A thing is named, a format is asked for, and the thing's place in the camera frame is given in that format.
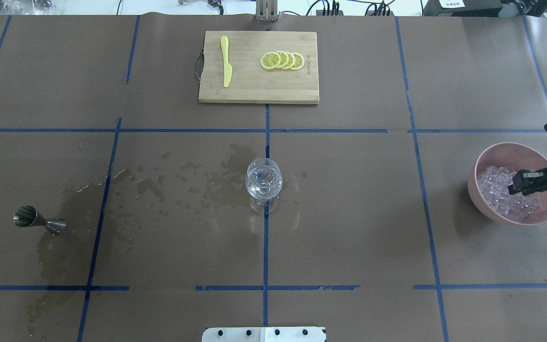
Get steel double jigger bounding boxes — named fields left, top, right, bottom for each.
left=12, top=205, right=67, bottom=236

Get clear ice cubes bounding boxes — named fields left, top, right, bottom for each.
left=477, top=165, right=544, bottom=223

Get clear wine glass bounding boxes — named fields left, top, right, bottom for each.
left=245, top=158, right=283, bottom=216

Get pink bowl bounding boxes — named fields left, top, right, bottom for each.
left=467, top=142, right=547, bottom=227

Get black box device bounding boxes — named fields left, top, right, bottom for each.
left=423, top=0, right=503, bottom=17

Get lemon slice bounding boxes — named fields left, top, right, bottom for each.
left=275, top=51, right=286, bottom=69
left=260, top=52, right=282, bottom=70
left=282, top=52, right=296, bottom=70
left=290, top=52, right=305, bottom=71

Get bamboo cutting board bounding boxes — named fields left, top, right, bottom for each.
left=199, top=30, right=321, bottom=105

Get yellow plastic knife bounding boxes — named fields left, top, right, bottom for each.
left=220, top=36, right=234, bottom=87

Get plastic bag with parts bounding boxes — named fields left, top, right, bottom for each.
left=0, top=0, right=68, bottom=16

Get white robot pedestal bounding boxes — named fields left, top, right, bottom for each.
left=201, top=326, right=327, bottom=342

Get aluminium frame post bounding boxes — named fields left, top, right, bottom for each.
left=255, top=0, right=279, bottom=22

